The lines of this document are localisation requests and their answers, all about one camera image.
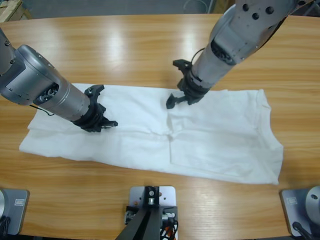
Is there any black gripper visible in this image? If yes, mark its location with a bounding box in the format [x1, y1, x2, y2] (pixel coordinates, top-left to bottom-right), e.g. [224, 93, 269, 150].
[166, 73, 210, 110]
[71, 101, 119, 133]

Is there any white t-shirt with black print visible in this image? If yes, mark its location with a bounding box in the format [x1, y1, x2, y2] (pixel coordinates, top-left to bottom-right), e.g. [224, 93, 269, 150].
[18, 82, 285, 186]

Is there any white mounting block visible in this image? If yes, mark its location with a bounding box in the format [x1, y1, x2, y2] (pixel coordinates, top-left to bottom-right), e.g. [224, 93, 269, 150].
[128, 185, 177, 226]

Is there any brown cardboard box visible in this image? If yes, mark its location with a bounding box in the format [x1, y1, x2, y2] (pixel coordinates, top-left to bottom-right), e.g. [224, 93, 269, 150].
[214, 0, 237, 15]

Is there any light cardboard box stack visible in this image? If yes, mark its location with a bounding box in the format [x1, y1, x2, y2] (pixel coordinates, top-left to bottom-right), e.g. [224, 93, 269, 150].
[0, 0, 33, 23]

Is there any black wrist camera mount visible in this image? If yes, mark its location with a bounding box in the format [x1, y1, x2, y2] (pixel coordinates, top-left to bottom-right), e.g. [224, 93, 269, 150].
[84, 84, 105, 102]
[172, 59, 194, 75]

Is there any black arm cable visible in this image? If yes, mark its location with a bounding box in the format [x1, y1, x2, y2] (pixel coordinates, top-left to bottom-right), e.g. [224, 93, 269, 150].
[29, 104, 55, 117]
[191, 48, 206, 66]

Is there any black bracket with silver fittings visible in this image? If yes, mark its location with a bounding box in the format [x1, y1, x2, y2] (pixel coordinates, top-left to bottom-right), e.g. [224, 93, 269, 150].
[124, 205, 180, 226]

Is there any dark post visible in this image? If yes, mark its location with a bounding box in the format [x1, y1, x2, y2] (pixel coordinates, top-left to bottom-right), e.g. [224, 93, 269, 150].
[117, 185, 161, 240]

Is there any orange and black cable bundle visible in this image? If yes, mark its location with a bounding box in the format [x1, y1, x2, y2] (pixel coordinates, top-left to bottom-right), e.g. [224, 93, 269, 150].
[159, 221, 180, 240]

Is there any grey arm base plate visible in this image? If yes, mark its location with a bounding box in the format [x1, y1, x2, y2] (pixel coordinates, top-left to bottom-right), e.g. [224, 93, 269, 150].
[0, 188, 30, 236]
[279, 185, 320, 237]

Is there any black base cable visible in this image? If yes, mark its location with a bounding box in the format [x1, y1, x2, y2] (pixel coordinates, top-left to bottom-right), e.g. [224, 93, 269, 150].
[0, 216, 11, 236]
[292, 221, 313, 240]

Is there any grey metal frame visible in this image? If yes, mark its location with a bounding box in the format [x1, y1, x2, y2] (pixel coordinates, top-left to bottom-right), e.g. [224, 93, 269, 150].
[292, 0, 320, 18]

